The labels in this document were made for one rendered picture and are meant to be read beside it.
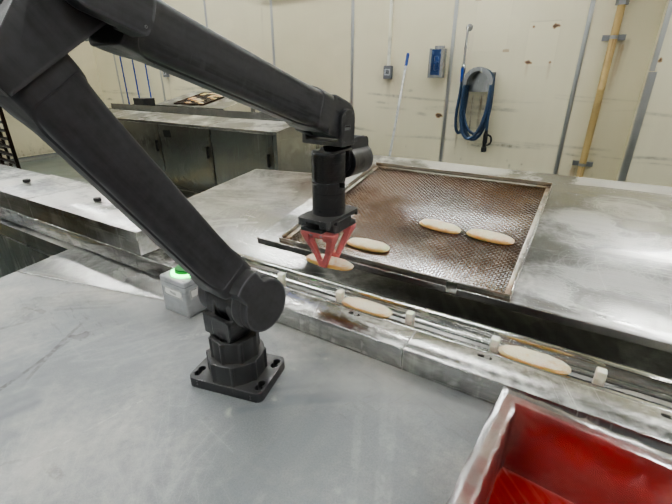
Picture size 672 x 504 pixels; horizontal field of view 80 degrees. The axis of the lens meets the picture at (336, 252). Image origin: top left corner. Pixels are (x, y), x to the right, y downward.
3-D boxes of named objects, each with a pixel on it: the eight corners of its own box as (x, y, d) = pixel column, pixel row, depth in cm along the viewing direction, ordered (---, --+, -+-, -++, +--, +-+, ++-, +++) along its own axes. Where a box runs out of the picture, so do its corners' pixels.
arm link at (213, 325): (206, 339, 59) (231, 353, 56) (196, 277, 55) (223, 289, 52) (253, 311, 66) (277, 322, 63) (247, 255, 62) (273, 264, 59)
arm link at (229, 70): (2, 18, 34) (58, 7, 28) (8, -54, 33) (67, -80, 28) (309, 138, 70) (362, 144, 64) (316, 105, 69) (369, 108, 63)
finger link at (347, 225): (356, 258, 76) (357, 211, 73) (336, 273, 71) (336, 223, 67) (326, 251, 80) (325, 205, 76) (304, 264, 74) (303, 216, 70)
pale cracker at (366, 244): (343, 245, 89) (343, 241, 88) (352, 237, 91) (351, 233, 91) (385, 255, 84) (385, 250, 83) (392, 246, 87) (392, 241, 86)
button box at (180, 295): (165, 323, 81) (155, 273, 76) (196, 305, 87) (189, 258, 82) (193, 335, 77) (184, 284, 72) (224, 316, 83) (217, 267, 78)
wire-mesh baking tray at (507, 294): (279, 243, 93) (278, 237, 92) (376, 166, 128) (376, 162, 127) (509, 302, 69) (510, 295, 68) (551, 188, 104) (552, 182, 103)
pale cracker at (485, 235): (463, 236, 87) (463, 232, 87) (469, 228, 90) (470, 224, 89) (511, 247, 82) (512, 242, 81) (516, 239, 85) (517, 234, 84)
